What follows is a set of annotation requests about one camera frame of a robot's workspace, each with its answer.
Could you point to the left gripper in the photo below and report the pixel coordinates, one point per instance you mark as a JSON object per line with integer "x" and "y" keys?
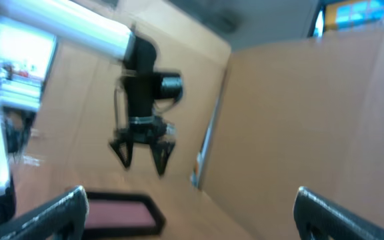
{"x": 153, "y": 130}

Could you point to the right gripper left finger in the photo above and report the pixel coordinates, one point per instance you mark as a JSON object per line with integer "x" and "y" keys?
{"x": 62, "y": 218}

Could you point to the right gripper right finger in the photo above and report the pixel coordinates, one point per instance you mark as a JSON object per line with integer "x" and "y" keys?
{"x": 317, "y": 217}

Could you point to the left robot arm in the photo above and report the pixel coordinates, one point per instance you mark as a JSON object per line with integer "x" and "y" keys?
{"x": 143, "y": 87}

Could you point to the black tray with maroon liner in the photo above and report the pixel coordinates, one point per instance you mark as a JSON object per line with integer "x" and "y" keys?
{"x": 121, "y": 214}

